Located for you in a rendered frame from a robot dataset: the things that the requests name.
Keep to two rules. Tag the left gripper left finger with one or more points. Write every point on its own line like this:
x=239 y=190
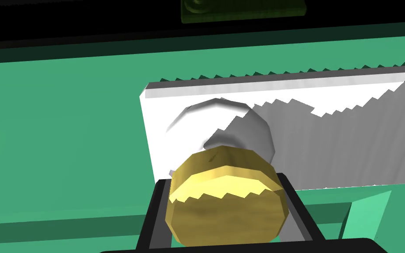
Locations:
x=153 y=218

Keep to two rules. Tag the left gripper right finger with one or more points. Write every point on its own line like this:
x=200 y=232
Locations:
x=302 y=221

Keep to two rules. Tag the gold and white door knob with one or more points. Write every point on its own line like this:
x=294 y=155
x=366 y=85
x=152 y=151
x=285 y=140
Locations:
x=223 y=211

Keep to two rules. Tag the white door plate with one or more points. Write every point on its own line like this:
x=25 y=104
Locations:
x=332 y=151

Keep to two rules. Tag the dark green block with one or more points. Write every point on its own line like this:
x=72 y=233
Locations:
x=244 y=10

